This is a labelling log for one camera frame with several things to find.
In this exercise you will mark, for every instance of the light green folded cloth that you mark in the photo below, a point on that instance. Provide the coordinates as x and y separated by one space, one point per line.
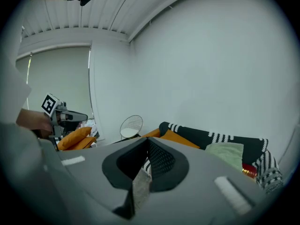
227 153

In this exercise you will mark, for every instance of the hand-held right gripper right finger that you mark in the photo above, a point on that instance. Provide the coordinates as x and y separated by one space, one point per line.
201 172

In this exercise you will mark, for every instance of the red box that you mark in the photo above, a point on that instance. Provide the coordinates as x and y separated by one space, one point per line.
249 170

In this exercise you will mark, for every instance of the grey window roller blind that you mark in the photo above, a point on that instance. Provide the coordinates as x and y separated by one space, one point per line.
58 78

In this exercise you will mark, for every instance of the pile of white clothes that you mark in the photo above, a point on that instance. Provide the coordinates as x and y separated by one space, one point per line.
92 128

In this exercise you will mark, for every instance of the white chair seat pad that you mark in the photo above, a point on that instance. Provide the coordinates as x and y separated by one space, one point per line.
129 132

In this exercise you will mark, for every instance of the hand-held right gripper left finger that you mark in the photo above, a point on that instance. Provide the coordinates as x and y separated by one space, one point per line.
91 170

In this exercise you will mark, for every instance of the orange square cushion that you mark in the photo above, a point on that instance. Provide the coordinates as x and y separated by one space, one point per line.
175 139

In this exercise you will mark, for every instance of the orange satin cushion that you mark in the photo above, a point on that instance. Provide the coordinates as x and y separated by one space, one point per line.
75 136
86 142

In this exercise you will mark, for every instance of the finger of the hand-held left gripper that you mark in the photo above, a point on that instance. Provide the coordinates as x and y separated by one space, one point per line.
75 117

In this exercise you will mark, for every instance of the person's white shirt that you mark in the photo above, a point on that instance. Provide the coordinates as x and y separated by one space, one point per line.
10 78

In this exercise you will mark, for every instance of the person's left forearm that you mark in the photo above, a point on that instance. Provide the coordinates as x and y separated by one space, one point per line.
32 119

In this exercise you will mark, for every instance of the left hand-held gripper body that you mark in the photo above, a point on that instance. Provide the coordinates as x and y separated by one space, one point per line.
49 104

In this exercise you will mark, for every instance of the black white striped sofa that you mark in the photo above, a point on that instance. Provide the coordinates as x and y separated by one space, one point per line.
194 135

